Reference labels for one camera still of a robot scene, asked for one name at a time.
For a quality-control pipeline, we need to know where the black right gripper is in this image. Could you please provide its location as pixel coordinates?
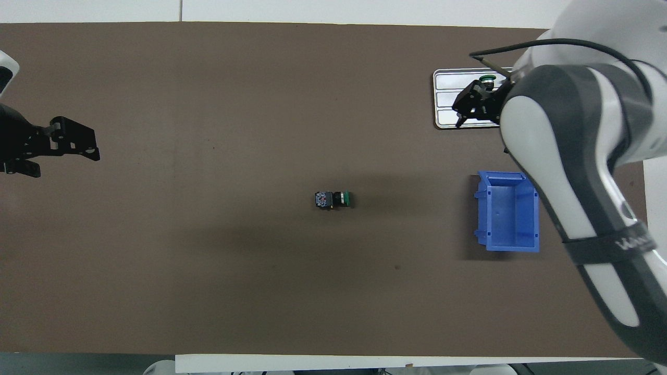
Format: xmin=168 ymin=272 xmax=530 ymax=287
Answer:
xmin=451 ymin=81 xmax=509 ymax=129

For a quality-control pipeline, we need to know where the silver metal tray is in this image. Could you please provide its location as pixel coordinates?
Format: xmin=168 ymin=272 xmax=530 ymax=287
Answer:
xmin=433 ymin=68 xmax=514 ymax=130

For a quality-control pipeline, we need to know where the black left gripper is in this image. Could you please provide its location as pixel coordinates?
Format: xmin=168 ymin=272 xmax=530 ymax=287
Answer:
xmin=0 ymin=103 xmax=101 ymax=179

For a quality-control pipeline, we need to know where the white round object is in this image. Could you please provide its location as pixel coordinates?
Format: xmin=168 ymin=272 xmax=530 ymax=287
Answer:
xmin=143 ymin=359 xmax=176 ymax=375

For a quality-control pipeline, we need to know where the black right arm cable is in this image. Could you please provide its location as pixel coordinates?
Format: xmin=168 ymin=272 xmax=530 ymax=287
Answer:
xmin=469 ymin=39 xmax=653 ymax=99

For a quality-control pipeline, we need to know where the brown table mat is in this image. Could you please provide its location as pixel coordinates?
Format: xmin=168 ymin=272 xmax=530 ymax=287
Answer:
xmin=0 ymin=22 xmax=656 ymax=359

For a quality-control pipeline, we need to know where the blue plastic bin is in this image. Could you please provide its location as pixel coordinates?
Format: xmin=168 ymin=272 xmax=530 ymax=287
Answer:
xmin=473 ymin=170 xmax=540 ymax=253

